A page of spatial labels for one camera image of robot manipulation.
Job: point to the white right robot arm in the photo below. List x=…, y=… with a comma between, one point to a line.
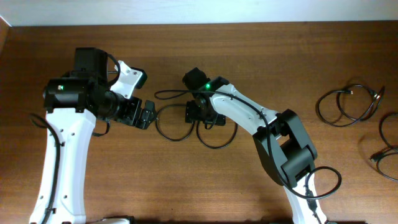
x=284, y=147

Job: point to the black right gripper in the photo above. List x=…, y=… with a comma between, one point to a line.
x=193, y=112

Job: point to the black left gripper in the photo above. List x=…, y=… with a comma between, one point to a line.
x=132, y=117

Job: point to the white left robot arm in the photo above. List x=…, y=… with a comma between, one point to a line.
x=73, y=106

